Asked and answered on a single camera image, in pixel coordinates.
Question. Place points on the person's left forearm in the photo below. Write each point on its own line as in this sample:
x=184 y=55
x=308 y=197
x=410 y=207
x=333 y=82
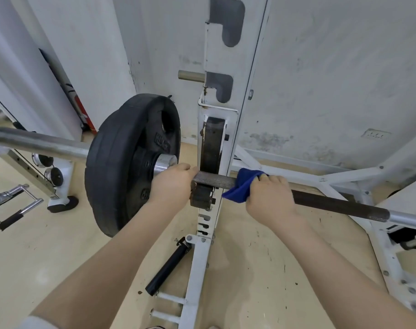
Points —
x=118 y=263

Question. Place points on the white wall outlet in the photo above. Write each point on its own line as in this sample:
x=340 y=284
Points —
x=376 y=133

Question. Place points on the steel storage peg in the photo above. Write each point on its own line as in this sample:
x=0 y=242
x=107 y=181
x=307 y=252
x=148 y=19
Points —
x=191 y=76

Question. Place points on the steel barbell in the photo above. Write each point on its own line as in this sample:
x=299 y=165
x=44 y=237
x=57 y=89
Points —
x=39 y=142

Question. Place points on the person's left fingers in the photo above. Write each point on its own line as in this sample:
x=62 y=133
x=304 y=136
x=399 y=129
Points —
x=184 y=169

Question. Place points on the black bar holder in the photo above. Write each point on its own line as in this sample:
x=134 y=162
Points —
x=213 y=143

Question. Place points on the person's right hand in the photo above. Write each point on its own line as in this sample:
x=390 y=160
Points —
x=271 y=200

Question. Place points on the white rack upright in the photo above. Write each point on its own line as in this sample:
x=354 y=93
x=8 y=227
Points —
x=228 y=59

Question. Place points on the person's right fingers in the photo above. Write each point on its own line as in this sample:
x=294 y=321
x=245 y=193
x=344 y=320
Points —
x=271 y=177

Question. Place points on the blue cleaning cloth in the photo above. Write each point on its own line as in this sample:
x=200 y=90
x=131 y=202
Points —
x=238 y=188

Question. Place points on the person's left hand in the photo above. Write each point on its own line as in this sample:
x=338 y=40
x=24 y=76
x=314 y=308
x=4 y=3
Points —
x=170 y=186

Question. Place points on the white bench frame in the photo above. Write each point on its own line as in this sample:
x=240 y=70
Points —
x=352 y=174

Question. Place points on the person's right forearm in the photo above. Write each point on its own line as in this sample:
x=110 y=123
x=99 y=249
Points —
x=331 y=280

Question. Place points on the white machine frame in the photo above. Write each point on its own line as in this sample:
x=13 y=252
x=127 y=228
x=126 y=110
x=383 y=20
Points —
x=68 y=188

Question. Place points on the red black leaning board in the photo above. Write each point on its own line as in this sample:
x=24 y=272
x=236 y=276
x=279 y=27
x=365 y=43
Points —
x=74 y=99

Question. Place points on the black rubber weight plate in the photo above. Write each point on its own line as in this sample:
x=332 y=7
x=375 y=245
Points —
x=122 y=161

